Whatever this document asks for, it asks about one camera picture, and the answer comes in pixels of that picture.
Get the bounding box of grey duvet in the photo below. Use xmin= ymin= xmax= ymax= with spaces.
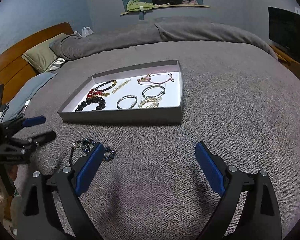
xmin=49 ymin=16 xmax=277 ymax=61

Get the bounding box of pink string bracelet with charm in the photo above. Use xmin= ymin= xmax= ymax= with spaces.
xmin=136 ymin=71 xmax=176 ymax=86

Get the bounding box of gold bar hair clip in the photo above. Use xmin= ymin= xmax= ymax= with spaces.
xmin=111 ymin=79 xmax=131 ymax=94

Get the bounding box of red and gold bead bracelet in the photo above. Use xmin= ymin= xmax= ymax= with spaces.
xmin=86 ymin=88 xmax=111 ymax=100

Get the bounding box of green cloth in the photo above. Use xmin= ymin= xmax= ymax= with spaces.
xmin=126 ymin=0 xmax=155 ymax=12

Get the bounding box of silver wire bangle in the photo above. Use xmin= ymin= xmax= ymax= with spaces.
xmin=142 ymin=85 xmax=166 ymax=99

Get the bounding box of grey jewelry tray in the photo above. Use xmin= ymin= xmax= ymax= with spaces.
xmin=58 ymin=60 xmax=183 ymax=125

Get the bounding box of wooden headboard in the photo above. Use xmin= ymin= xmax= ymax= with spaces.
xmin=0 ymin=22 xmax=74 ymax=103

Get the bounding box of striped pillow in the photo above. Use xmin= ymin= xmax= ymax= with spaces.
xmin=46 ymin=57 xmax=66 ymax=72

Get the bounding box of silver ring bangle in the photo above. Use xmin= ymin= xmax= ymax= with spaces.
xmin=116 ymin=95 xmax=138 ymax=110

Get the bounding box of white charger plug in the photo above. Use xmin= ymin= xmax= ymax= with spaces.
xmin=24 ymin=100 xmax=31 ymax=108

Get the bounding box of black cord bracelet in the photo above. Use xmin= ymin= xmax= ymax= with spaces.
xmin=69 ymin=146 xmax=81 ymax=167

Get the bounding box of black cloth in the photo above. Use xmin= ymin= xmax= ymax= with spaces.
xmin=152 ymin=0 xmax=183 ymax=5

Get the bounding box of olive green pillow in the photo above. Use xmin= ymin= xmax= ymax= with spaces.
xmin=21 ymin=33 xmax=66 ymax=73

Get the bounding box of large black bead bracelet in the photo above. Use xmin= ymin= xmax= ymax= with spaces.
xmin=75 ymin=95 xmax=107 ymax=113

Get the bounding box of small black bead bracelet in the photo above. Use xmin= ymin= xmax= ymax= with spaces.
xmin=93 ymin=79 xmax=118 ymax=93

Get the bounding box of crystal bead bracelet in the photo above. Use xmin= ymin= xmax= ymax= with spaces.
xmin=137 ymin=96 xmax=163 ymax=110

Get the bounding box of wooden tv stand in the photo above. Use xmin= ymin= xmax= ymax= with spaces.
xmin=270 ymin=45 xmax=300 ymax=80

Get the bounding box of wooden window sill shelf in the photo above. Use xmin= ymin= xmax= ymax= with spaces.
xmin=120 ymin=4 xmax=210 ymax=16

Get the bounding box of blue bead bracelet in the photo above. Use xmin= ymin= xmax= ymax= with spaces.
xmin=72 ymin=138 xmax=116 ymax=163

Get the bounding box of white plastic bag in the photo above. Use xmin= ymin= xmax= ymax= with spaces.
xmin=74 ymin=27 xmax=94 ymax=37

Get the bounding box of blue-grey blanket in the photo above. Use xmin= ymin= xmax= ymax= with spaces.
xmin=1 ymin=73 xmax=57 ymax=122

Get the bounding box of black television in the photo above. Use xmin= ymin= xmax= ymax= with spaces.
xmin=268 ymin=7 xmax=300 ymax=62

